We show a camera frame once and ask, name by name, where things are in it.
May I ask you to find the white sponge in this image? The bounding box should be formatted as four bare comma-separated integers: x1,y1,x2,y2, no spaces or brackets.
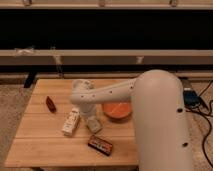
87,120,102,133

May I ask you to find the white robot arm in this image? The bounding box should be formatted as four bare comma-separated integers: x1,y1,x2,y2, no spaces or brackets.
70,70,194,171

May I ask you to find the orange ceramic bowl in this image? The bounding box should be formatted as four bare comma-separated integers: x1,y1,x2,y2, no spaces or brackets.
102,102,132,119

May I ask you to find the white tube bottle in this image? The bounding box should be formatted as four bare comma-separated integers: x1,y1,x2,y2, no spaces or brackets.
62,107,80,136

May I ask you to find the translucent plastic cup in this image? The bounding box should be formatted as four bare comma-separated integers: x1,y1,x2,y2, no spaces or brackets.
72,79,88,91

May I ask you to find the black red rectangular box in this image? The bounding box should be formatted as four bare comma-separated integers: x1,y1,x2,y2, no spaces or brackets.
88,135,113,156

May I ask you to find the small dark red object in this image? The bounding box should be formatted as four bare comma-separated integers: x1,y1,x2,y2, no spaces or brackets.
46,97,56,113

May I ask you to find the wooden table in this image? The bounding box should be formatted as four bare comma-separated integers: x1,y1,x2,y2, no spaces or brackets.
5,79,138,168

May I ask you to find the blue device on floor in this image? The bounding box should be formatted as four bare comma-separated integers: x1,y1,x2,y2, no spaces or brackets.
181,79,200,108

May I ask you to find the long grey bench rail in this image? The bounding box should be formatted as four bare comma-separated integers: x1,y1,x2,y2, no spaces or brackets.
0,49,213,66

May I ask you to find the black cable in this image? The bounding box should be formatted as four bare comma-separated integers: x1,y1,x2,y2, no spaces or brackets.
186,79,213,169

